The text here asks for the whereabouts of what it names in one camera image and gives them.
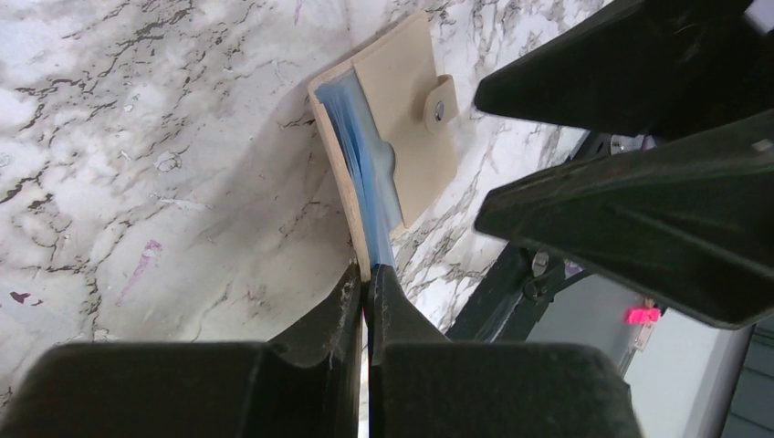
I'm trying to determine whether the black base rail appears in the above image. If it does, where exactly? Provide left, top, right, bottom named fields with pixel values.
left=445, top=244, right=591, bottom=343

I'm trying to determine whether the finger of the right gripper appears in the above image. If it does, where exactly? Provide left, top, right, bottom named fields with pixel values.
left=474, top=1, right=773, bottom=140
left=475, top=111, right=773, bottom=329

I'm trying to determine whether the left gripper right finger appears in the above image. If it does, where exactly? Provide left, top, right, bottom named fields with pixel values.
left=366, top=265, right=641, bottom=437

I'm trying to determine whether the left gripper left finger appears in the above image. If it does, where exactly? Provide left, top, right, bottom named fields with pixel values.
left=1, top=265, right=361, bottom=437

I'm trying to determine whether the beige card holder wallet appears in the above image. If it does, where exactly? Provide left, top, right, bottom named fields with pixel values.
left=308, top=10, right=459, bottom=281

